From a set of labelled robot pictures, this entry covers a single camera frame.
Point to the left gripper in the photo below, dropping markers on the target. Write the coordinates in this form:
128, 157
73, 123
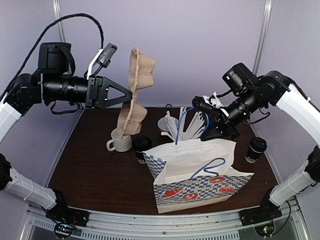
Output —
96, 96

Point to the white cup of straws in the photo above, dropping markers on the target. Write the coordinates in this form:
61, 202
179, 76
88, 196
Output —
187, 129

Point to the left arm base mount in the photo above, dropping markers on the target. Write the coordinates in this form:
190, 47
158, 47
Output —
67, 224

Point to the black plastic cup lid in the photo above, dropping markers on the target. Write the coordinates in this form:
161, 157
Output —
141, 143
258, 144

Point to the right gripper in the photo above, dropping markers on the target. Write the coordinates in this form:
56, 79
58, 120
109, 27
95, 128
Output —
227, 128

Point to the checkered paper takeout bag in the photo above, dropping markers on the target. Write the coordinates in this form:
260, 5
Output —
193, 173

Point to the white ceramic bowl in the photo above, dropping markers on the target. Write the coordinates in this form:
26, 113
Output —
168, 124

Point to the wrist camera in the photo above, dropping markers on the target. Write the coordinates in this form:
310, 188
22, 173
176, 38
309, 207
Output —
56, 58
240, 79

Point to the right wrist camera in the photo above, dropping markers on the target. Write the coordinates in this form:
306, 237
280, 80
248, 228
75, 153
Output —
240, 79

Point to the aluminium front rail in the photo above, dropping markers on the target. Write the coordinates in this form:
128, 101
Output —
224, 225

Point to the right aluminium corner post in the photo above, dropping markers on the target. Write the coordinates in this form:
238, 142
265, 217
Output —
263, 35

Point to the black paper coffee cup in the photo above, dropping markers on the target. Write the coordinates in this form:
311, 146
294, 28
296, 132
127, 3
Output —
252, 156
140, 157

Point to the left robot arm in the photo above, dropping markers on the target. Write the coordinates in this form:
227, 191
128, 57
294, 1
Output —
54, 80

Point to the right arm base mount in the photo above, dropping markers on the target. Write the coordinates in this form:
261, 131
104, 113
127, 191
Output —
261, 218

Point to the cream ribbed ceramic mug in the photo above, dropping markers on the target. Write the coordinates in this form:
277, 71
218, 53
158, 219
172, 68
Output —
119, 143

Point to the brown pulp cup carrier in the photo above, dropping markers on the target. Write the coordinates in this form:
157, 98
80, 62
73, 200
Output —
140, 76

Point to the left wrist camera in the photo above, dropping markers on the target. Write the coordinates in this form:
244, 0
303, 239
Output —
56, 58

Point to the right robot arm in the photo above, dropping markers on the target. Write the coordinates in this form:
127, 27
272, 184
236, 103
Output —
254, 93

